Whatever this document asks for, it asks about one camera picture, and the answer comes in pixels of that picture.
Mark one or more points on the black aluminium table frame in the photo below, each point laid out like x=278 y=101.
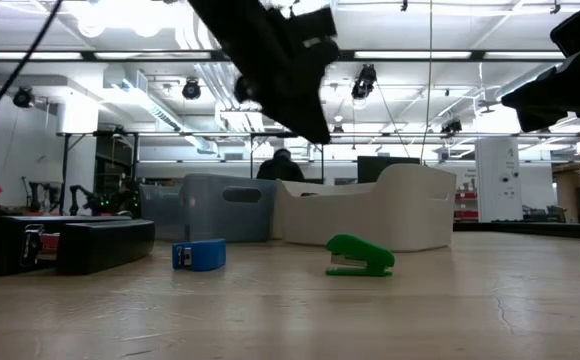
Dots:
x=545 y=231

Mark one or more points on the black ceiling spotlight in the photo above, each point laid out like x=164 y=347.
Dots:
x=23 y=97
x=451 y=126
x=365 y=80
x=191 y=89

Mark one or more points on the frosted whitish plastic bin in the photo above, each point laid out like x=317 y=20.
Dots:
x=410 y=210

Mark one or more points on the black background robot arm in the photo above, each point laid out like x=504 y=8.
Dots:
x=90 y=202

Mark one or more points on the person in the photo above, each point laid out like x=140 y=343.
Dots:
x=280 y=167

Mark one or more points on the black monitor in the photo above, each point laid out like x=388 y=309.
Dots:
x=375 y=170

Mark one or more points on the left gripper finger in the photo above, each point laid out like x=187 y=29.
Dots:
x=287 y=110
x=312 y=107

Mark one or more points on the grey translucent plastic bin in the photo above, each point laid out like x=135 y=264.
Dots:
x=210 y=215

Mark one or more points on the white pillar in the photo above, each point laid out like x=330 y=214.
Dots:
x=497 y=175

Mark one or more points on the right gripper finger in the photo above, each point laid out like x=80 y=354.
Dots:
x=545 y=92
x=545 y=115

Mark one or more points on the red storage shelf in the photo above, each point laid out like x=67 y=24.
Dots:
x=466 y=215

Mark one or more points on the large black stapler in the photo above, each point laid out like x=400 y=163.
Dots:
x=105 y=247

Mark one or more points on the black metal rack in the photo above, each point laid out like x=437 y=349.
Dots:
x=115 y=165

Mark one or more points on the small green stapler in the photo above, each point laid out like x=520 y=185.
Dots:
x=360 y=247

